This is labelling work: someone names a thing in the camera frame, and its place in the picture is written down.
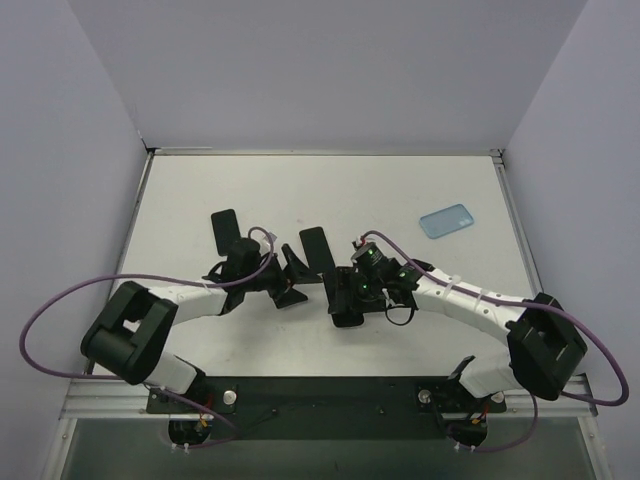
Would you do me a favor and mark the phone in white case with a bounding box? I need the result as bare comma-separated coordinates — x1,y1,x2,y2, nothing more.
299,226,335,275

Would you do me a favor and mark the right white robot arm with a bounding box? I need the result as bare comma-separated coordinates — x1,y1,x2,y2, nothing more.
320,242,587,401

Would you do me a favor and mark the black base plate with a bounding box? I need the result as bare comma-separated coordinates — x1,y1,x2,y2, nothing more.
146,375,507,446

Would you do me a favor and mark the aluminium table frame rail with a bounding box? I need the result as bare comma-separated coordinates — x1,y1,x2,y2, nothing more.
59,147,599,421

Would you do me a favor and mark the black smartphone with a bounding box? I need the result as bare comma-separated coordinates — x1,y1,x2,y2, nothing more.
210,209,241,257

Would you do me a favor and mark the light blue phone case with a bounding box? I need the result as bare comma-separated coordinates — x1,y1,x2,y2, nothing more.
419,204,474,239

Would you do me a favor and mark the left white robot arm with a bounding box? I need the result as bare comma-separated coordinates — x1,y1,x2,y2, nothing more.
80,238,322,412

